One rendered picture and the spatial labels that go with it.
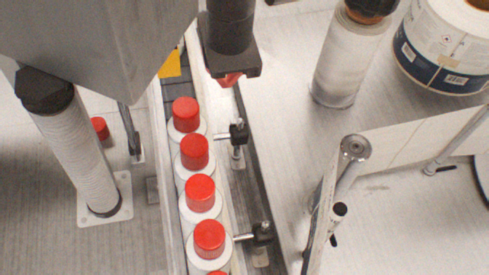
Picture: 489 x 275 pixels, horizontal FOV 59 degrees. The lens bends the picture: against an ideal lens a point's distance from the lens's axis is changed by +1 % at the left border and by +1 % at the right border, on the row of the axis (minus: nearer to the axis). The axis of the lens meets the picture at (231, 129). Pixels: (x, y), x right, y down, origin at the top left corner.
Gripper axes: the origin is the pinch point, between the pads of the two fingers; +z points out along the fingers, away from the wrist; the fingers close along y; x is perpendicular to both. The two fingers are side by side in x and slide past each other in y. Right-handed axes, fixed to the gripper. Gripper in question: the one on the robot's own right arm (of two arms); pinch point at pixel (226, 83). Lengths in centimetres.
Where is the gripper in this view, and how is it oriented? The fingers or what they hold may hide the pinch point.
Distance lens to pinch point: 62.1
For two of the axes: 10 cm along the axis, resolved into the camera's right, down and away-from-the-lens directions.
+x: -9.8, 1.5, -1.4
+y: -2.0, -8.4, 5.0
